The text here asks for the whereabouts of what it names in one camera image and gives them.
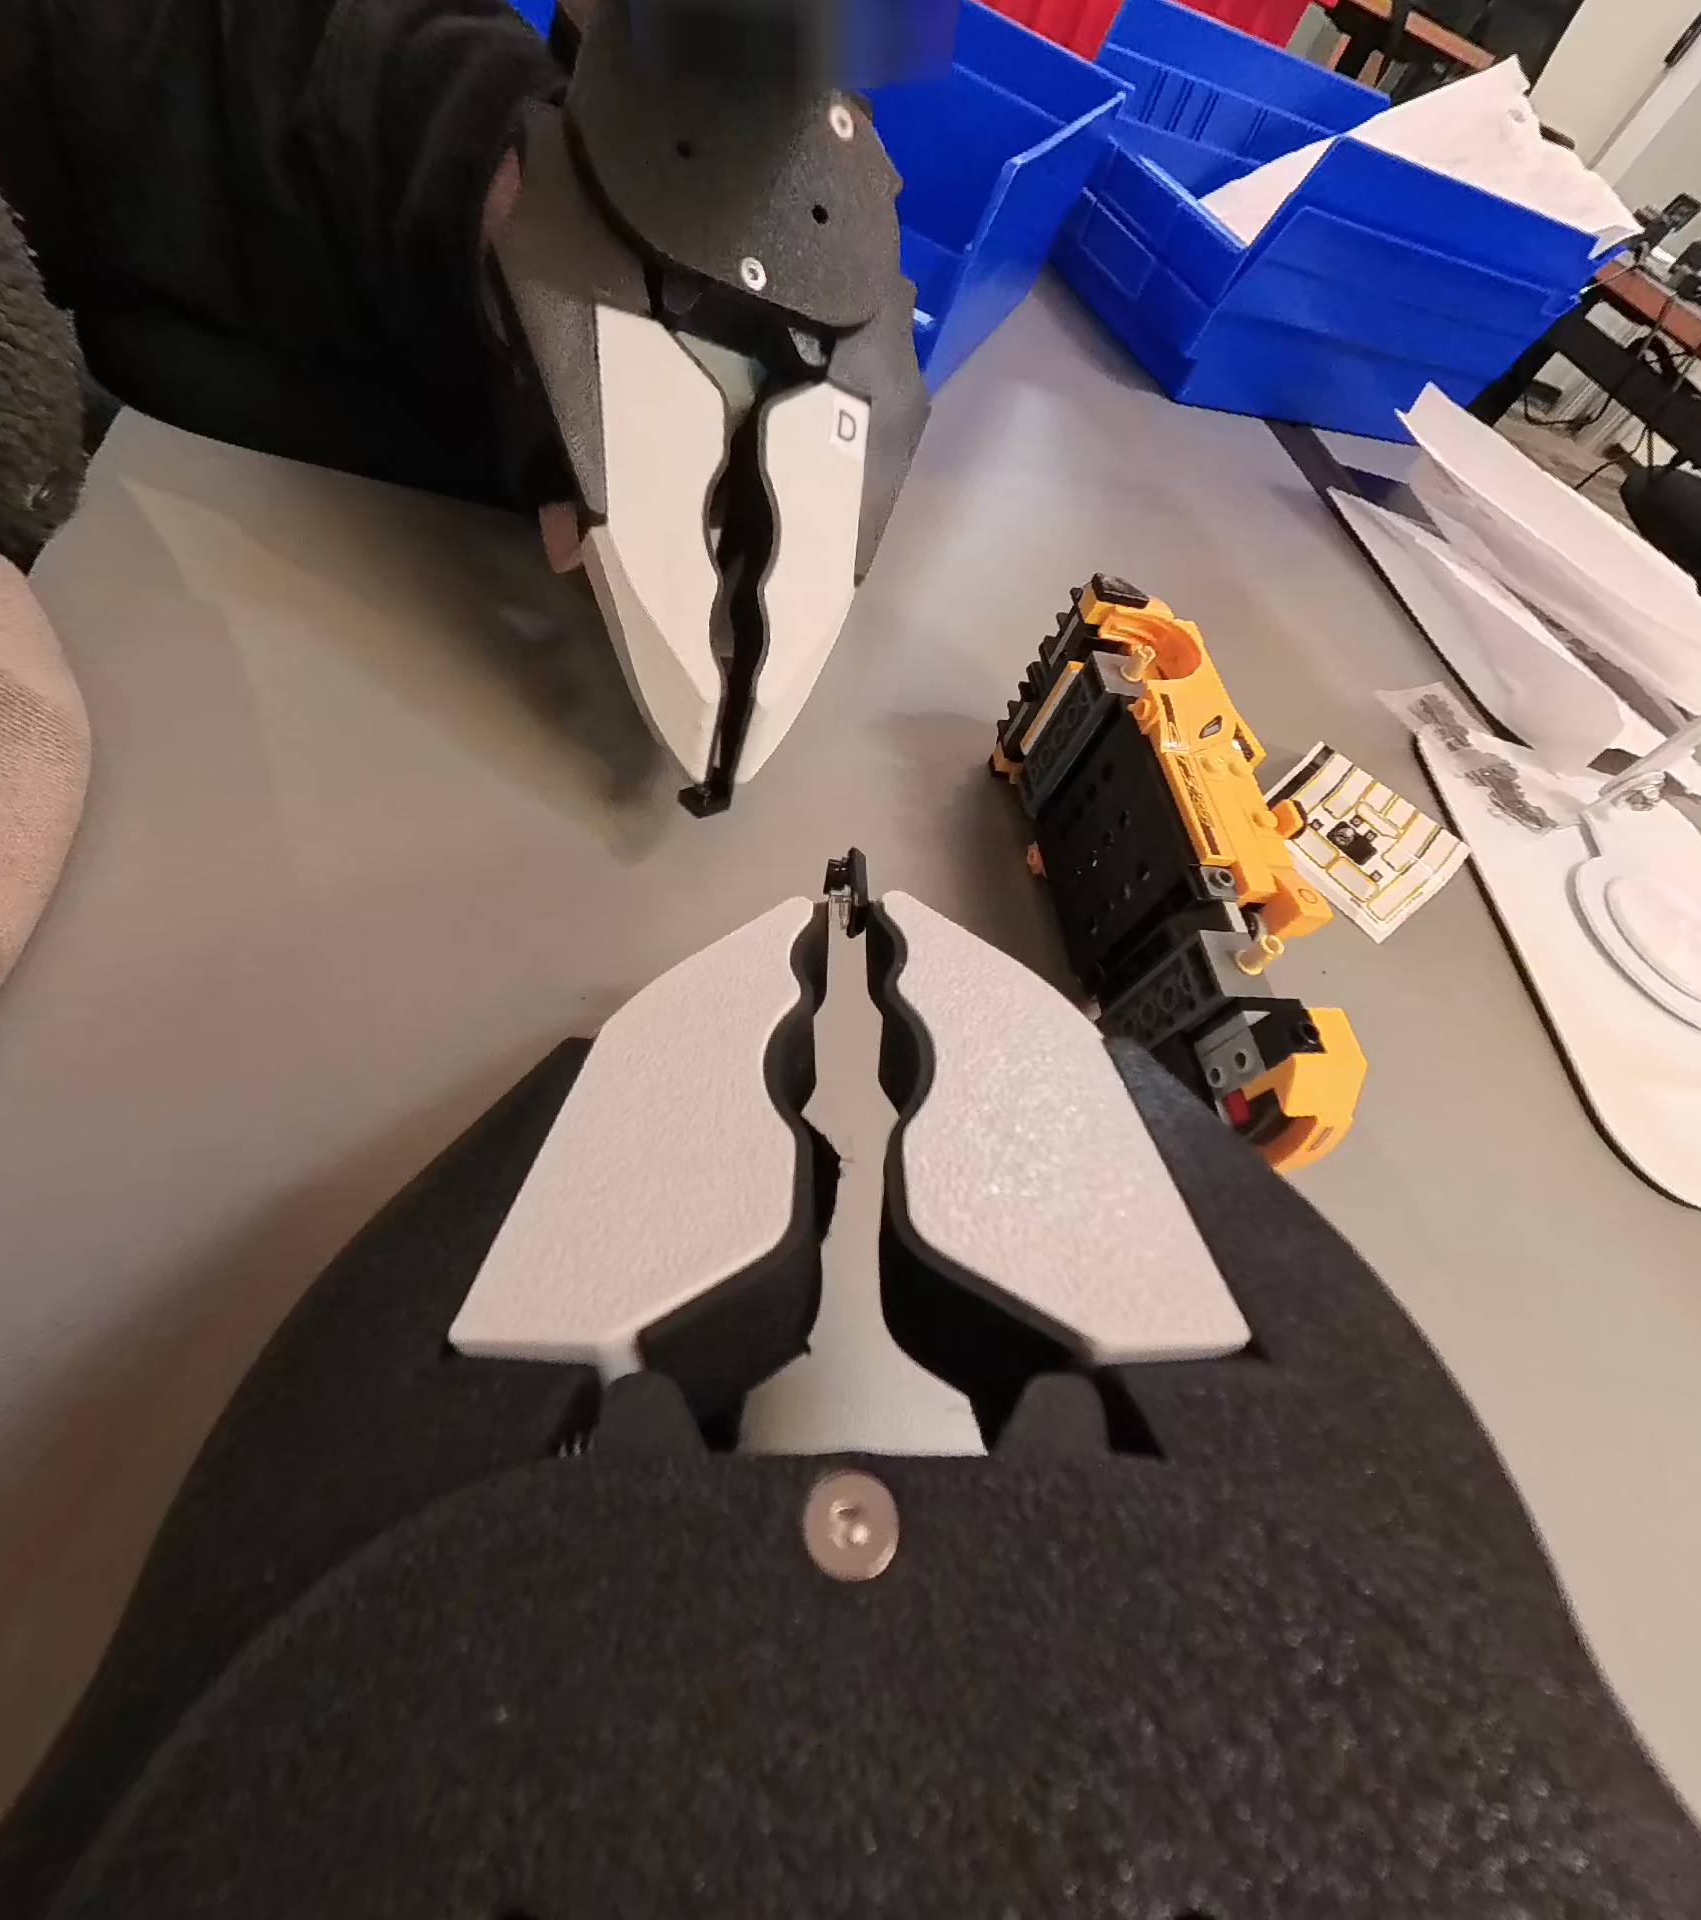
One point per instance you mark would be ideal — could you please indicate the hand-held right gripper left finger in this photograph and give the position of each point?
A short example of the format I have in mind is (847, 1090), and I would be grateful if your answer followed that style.
(640, 1185)

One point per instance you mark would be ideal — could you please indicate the wooden-edged table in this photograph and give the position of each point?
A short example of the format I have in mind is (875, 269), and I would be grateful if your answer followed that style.
(1690, 344)

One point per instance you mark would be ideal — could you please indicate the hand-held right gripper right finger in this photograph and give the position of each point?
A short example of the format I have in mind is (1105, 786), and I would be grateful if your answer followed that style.
(1060, 1185)

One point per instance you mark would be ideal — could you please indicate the small black grey lego piece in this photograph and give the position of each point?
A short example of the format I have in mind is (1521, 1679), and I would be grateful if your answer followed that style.
(845, 888)

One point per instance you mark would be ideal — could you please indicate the sticker sheet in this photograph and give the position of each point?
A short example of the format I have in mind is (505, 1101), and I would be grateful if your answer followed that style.
(1367, 841)

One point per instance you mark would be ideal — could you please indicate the clear plastic stick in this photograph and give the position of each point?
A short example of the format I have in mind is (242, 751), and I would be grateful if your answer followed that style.
(1690, 735)

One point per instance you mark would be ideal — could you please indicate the black printed paper slip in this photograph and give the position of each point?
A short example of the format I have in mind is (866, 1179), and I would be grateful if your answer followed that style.
(1509, 780)

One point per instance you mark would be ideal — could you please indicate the white crumpled paper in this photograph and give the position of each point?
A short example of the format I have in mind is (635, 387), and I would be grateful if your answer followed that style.
(1466, 135)

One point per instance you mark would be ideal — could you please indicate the white paper sheet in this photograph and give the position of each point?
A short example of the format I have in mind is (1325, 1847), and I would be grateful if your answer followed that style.
(1404, 540)

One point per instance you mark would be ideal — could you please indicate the person's left forearm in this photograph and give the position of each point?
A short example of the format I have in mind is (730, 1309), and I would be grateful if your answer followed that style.
(264, 224)

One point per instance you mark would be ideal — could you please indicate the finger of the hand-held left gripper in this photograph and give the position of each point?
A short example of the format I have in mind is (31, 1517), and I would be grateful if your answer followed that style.
(655, 495)
(820, 524)

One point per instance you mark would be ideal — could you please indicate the orange black lego car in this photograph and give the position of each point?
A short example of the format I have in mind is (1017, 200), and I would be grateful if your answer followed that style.
(1194, 751)

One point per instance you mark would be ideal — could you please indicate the white flat pad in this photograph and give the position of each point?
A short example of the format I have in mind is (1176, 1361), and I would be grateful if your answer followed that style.
(1660, 1021)

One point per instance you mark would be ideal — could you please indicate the person's left hand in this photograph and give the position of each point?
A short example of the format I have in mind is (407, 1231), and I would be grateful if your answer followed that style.
(560, 540)

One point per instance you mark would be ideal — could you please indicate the white paper sheets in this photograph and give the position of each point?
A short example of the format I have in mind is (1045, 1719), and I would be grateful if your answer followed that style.
(1570, 571)

